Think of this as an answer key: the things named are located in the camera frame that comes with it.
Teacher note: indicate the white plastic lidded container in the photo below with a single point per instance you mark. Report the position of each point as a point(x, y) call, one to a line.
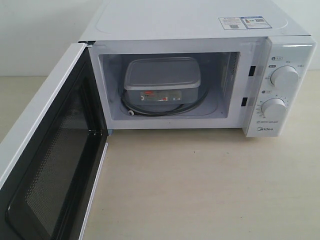
point(163, 81)

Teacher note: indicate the white microwave door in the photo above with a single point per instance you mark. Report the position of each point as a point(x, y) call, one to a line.
point(51, 158)

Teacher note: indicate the white microwave oven body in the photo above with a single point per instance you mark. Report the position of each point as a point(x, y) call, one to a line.
point(235, 65)

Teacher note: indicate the glass turntable plate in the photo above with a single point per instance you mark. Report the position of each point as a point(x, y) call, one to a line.
point(197, 102)

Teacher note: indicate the lower white control knob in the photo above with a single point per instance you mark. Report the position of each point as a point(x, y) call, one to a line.
point(274, 108)

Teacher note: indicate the white control knob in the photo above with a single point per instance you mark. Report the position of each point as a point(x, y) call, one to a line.
point(274, 108)
point(283, 77)

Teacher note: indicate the blue white warning sticker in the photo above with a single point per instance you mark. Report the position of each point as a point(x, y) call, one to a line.
point(244, 23)

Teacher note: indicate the upper white control knob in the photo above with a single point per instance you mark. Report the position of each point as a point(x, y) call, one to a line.
point(283, 77)

